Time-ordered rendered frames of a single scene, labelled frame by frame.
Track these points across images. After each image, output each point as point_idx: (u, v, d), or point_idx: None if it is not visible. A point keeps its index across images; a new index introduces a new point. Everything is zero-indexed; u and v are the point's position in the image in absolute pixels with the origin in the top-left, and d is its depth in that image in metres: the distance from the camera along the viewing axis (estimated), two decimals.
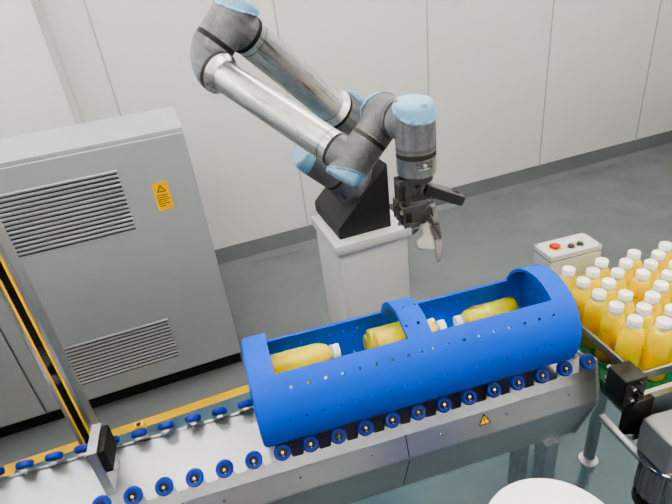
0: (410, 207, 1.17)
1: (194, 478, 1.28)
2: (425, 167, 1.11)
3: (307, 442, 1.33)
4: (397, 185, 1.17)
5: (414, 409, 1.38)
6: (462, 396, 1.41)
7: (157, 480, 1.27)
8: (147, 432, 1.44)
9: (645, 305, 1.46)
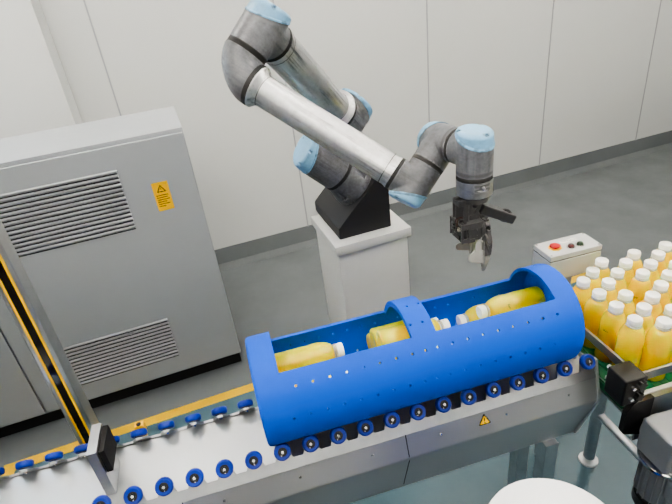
0: (468, 224, 1.29)
1: (194, 478, 1.28)
2: (484, 189, 1.24)
3: (308, 440, 1.33)
4: (456, 205, 1.29)
5: (416, 407, 1.38)
6: (463, 393, 1.41)
7: (157, 480, 1.27)
8: (147, 432, 1.44)
9: (645, 305, 1.46)
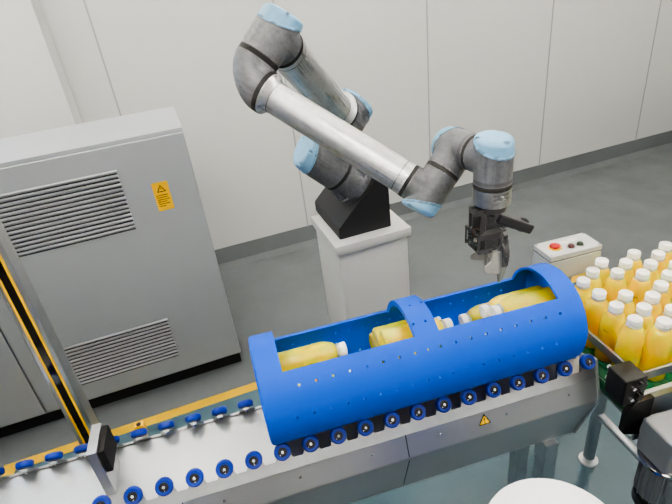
0: (485, 235, 1.24)
1: (194, 478, 1.28)
2: (503, 199, 1.19)
3: (309, 439, 1.33)
4: (473, 214, 1.24)
5: (418, 406, 1.39)
6: (465, 390, 1.41)
7: (157, 480, 1.27)
8: (147, 432, 1.44)
9: (645, 305, 1.46)
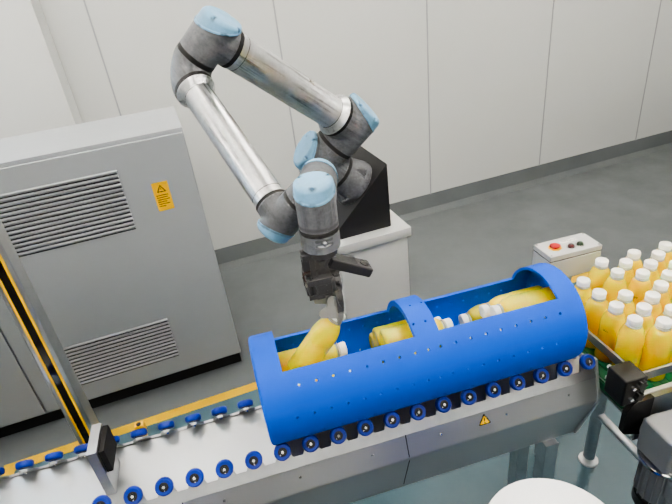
0: (314, 281, 1.18)
1: (194, 478, 1.28)
2: (325, 245, 1.12)
3: (309, 439, 1.33)
4: (301, 259, 1.18)
5: (418, 406, 1.39)
6: (465, 390, 1.41)
7: (157, 480, 1.27)
8: (147, 432, 1.44)
9: (645, 305, 1.46)
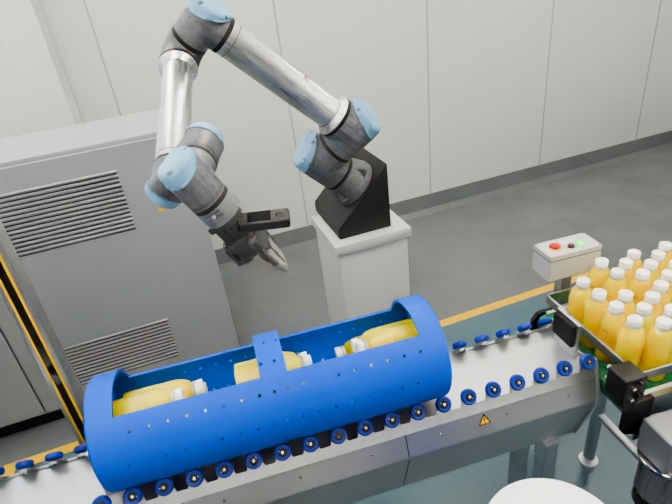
0: (230, 249, 1.16)
1: (193, 478, 1.28)
2: (212, 219, 1.09)
3: (314, 441, 1.33)
4: (212, 231, 1.16)
5: (422, 410, 1.39)
6: (464, 402, 1.41)
7: (170, 479, 1.28)
8: None
9: (645, 305, 1.46)
